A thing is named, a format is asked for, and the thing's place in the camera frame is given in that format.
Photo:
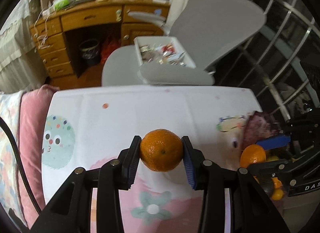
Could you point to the green tissue pack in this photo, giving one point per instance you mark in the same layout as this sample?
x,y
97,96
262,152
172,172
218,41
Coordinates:
x,y
60,4

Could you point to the orange tangerine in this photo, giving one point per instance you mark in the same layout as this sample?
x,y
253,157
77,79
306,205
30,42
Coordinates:
x,y
161,150

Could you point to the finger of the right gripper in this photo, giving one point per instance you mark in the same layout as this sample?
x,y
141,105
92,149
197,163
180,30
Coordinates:
x,y
269,169
274,142

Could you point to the dark avocado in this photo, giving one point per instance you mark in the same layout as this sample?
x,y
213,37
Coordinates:
x,y
267,185

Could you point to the lace covered furniture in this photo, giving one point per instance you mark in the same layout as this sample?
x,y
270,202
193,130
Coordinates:
x,y
21,66

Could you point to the wooden desk with drawers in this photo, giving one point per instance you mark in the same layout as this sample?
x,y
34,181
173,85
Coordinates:
x,y
58,37

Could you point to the floral patterned blanket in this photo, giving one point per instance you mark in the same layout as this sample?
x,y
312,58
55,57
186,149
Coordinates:
x,y
9,191

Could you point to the black waste bin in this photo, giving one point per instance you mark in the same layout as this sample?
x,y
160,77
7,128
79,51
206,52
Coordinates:
x,y
90,48

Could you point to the purple glass fruit bowl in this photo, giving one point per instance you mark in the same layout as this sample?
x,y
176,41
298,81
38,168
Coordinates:
x,y
258,127

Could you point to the white tray with clutter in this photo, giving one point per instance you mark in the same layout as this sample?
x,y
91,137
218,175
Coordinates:
x,y
162,49

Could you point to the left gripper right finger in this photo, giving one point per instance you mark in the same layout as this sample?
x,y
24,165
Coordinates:
x,y
233,201

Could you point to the pink quilt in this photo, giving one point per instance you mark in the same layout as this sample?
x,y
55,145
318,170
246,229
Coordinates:
x,y
33,113

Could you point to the yellow speckled pear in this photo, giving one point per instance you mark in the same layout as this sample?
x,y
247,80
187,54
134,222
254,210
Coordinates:
x,y
272,158

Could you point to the cartoon printed tablecloth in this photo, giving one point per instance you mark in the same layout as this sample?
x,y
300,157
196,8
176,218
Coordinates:
x,y
89,127

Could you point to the grey office chair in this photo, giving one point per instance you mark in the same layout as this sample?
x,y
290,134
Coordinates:
x,y
207,29

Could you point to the metal window bars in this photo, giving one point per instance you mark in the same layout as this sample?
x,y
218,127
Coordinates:
x,y
280,63

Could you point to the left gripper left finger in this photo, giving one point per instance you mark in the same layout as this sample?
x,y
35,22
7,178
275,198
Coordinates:
x,y
69,210

